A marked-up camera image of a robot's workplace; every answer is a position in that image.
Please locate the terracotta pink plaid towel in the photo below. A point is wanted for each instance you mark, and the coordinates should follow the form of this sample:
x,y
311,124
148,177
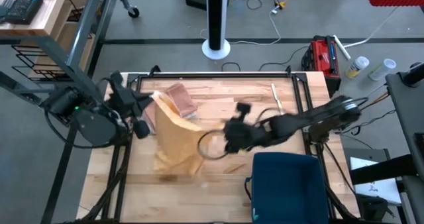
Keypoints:
x,y
180,99

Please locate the white and black tower fan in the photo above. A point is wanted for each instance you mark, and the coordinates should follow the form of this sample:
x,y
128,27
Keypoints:
x,y
216,50

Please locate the navy blue fabric bin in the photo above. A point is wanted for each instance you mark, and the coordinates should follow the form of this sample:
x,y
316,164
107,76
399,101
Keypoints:
x,y
288,187

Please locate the wooden workbench grey steel frame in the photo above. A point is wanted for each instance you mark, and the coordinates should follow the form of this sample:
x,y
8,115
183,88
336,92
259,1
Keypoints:
x,y
49,18

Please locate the black bag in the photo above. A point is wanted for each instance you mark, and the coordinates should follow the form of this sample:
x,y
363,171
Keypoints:
x,y
374,209

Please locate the black flat beam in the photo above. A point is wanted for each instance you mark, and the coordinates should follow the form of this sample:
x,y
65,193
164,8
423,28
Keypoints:
x,y
381,171

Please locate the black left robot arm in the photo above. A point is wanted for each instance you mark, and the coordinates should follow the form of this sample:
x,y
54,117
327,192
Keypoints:
x,y
92,128

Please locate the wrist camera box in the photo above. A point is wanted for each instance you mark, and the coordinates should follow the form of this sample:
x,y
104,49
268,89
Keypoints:
x,y
243,108
141,129

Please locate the grey side desk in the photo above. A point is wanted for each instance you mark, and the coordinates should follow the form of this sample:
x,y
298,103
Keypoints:
x,y
407,118

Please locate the yellow power plug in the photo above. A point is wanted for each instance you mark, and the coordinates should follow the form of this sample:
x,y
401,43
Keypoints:
x,y
281,4

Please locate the white canister yellow label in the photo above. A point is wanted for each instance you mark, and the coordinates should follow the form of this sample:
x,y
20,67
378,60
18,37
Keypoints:
x,y
357,66

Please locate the black aluminium table frame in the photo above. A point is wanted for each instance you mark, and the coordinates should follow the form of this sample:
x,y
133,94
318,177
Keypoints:
x,y
215,76

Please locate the black caster wheel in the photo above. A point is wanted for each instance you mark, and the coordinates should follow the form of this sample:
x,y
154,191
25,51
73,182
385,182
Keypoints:
x,y
133,12

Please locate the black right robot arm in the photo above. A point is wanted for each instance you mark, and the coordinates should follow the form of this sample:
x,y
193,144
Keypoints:
x,y
314,116

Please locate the black electronic device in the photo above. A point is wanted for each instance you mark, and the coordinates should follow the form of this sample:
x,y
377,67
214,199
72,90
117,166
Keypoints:
x,y
24,8

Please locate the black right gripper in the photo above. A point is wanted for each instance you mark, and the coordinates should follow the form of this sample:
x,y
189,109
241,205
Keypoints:
x,y
243,134

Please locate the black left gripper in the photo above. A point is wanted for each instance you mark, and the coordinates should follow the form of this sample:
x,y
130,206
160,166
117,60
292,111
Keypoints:
x,y
124,96

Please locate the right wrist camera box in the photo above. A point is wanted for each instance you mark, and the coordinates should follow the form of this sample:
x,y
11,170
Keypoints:
x,y
243,108

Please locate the white board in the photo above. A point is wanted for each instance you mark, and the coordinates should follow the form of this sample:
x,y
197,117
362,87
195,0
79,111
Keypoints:
x,y
381,192

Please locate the thin wooden stick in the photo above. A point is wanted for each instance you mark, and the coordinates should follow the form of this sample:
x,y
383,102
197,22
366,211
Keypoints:
x,y
275,94

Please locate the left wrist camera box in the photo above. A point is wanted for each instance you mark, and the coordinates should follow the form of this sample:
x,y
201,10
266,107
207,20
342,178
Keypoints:
x,y
141,129

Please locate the yellow plaid towel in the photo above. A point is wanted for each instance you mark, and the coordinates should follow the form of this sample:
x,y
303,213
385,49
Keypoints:
x,y
175,144

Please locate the red tool case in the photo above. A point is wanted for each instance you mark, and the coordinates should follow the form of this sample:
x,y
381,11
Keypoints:
x,y
323,56

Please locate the dark grey flat device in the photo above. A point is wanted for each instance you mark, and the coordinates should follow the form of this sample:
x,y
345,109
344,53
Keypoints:
x,y
6,7

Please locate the white plastic tube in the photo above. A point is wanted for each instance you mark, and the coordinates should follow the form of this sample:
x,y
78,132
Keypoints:
x,y
342,47

